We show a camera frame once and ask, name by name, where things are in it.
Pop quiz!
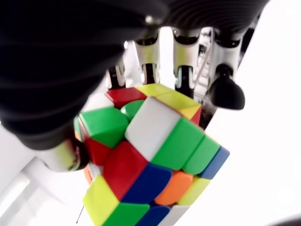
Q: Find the multicoloured Rubik's cube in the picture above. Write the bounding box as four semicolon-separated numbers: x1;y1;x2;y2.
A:
73;82;230;226

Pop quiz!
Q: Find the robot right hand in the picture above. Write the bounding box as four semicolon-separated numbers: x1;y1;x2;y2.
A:
0;0;270;174

